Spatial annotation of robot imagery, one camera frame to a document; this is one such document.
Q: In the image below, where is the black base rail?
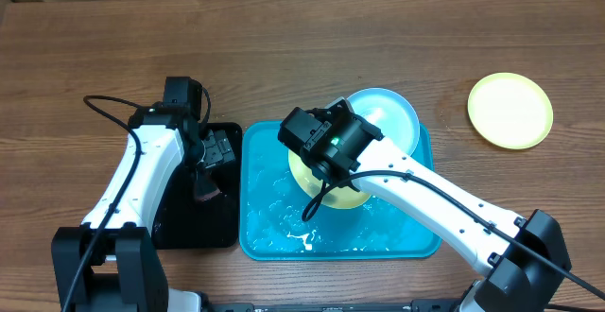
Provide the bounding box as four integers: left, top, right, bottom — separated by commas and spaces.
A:
193, 292, 460, 312

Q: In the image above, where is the teal plastic tray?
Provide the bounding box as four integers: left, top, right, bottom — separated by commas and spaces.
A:
239, 121, 441, 261

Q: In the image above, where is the light blue plate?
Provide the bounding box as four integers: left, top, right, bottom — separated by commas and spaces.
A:
348, 88, 420, 155

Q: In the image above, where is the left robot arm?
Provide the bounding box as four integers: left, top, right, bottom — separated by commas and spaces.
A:
51, 101, 242, 311

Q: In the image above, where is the dark sponge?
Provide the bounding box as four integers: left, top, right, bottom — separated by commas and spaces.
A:
194, 170, 221, 202

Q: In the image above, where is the black plastic tray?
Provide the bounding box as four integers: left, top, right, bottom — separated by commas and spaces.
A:
151, 122, 243, 250

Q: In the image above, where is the yellow-green plate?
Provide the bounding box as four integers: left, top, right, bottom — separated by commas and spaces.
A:
288, 150, 370, 209
467, 73, 554, 150

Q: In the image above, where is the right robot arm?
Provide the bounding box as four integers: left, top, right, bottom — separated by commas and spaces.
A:
295, 108, 571, 311

